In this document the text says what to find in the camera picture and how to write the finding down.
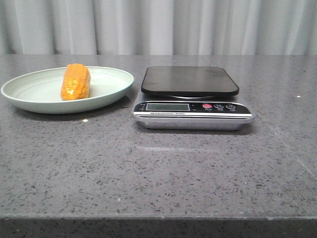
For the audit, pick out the orange corn cob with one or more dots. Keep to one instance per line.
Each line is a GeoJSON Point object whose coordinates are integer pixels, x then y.
{"type": "Point", "coordinates": [76, 83]}

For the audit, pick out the silver black kitchen scale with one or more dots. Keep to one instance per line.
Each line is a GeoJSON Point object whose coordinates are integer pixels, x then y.
{"type": "Point", "coordinates": [190, 98]}

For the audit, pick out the pale green plate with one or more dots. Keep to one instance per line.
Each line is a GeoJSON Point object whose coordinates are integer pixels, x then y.
{"type": "Point", "coordinates": [39, 91]}

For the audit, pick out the white pleated curtain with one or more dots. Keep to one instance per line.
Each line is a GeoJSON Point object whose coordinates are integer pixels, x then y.
{"type": "Point", "coordinates": [158, 27]}

